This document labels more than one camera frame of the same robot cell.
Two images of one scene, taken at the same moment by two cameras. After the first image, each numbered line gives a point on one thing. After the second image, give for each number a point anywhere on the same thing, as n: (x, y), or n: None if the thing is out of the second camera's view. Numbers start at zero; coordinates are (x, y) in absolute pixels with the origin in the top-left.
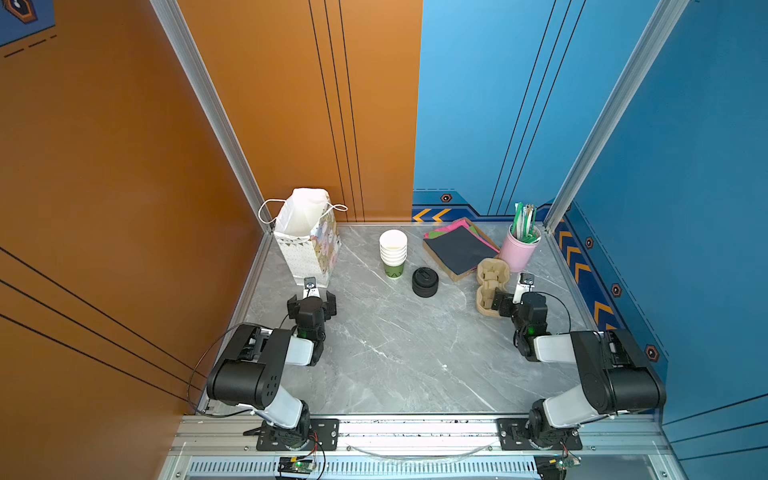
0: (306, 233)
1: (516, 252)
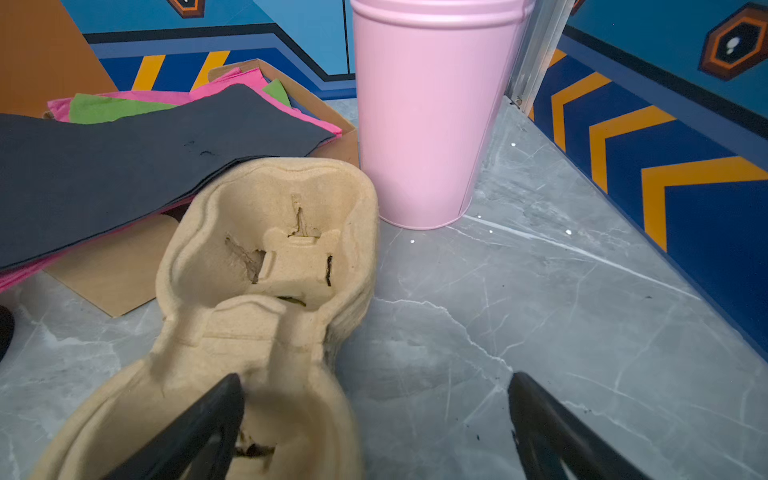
0: None
1: (433, 79)
